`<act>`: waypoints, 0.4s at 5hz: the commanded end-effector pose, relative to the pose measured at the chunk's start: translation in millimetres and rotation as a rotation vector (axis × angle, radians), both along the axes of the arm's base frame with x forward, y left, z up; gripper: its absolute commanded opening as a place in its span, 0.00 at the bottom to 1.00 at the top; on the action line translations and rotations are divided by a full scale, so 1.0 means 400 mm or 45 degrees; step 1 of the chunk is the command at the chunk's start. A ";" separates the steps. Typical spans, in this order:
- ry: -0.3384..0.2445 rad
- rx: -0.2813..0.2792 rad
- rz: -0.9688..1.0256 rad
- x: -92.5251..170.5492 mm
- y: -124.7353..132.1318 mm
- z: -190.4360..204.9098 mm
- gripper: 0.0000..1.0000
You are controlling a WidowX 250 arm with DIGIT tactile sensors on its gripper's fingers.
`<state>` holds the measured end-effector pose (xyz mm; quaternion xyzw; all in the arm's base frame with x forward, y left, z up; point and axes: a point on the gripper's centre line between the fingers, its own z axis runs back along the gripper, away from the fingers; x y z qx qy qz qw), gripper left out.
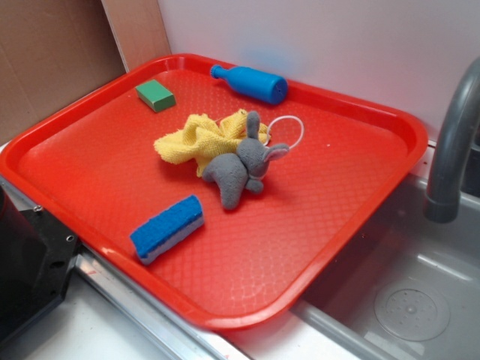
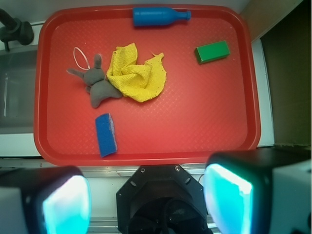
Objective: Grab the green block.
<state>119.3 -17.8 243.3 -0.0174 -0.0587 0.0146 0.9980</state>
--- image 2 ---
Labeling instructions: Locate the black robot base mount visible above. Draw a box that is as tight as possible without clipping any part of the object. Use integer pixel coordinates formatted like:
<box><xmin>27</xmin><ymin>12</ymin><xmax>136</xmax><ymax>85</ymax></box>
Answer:
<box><xmin>116</xmin><ymin>165</ymin><xmax>212</xmax><ymax>234</ymax></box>

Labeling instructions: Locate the red plastic tray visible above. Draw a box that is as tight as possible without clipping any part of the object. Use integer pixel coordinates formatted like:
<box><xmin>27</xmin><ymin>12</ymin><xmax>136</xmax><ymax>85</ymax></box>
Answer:
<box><xmin>34</xmin><ymin>5</ymin><xmax>261</xmax><ymax>166</ymax></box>

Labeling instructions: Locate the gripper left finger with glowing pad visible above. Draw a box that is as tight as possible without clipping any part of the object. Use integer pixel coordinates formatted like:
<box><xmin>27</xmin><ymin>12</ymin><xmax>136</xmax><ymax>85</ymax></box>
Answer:
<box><xmin>0</xmin><ymin>166</ymin><xmax>91</xmax><ymax>234</ymax></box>

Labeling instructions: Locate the yellow knitted cloth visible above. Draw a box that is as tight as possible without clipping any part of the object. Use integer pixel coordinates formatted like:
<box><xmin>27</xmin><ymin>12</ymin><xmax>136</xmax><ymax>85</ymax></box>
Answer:
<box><xmin>106</xmin><ymin>43</ymin><xmax>167</xmax><ymax>103</ymax></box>

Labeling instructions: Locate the blue plastic bottle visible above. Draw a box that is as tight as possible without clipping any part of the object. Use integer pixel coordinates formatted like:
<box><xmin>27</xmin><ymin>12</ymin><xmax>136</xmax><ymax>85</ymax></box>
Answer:
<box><xmin>132</xmin><ymin>7</ymin><xmax>191</xmax><ymax>27</ymax></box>

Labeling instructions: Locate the black sink faucet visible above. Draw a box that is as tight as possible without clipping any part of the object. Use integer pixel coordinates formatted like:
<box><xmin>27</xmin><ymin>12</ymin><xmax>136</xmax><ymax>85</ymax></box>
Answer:
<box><xmin>0</xmin><ymin>9</ymin><xmax>35</xmax><ymax>52</ymax></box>

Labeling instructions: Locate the blue sponge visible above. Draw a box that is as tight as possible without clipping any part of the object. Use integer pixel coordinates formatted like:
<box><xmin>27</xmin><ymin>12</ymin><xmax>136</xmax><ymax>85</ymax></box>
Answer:
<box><xmin>95</xmin><ymin>113</ymin><xmax>117</xmax><ymax>157</ymax></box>

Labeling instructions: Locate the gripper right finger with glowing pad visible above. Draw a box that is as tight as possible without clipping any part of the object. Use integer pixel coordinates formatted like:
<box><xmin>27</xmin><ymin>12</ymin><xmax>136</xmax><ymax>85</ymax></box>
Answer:
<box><xmin>203</xmin><ymin>147</ymin><xmax>312</xmax><ymax>234</ymax></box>

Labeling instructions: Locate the metal sink basin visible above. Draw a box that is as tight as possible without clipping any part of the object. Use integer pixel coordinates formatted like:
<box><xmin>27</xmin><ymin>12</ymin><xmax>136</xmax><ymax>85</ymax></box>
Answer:
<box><xmin>0</xmin><ymin>45</ymin><xmax>38</xmax><ymax>134</ymax></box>

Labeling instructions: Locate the green rectangular block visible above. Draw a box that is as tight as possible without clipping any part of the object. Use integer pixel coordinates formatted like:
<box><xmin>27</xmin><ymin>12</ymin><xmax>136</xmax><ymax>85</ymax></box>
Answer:
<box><xmin>195</xmin><ymin>41</ymin><xmax>231</xmax><ymax>64</ymax></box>

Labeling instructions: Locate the grey plush bunny toy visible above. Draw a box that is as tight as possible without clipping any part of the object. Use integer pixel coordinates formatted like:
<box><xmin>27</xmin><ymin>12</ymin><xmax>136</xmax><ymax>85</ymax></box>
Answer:
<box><xmin>67</xmin><ymin>54</ymin><xmax>122</xmax><ymax>108</ymax></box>

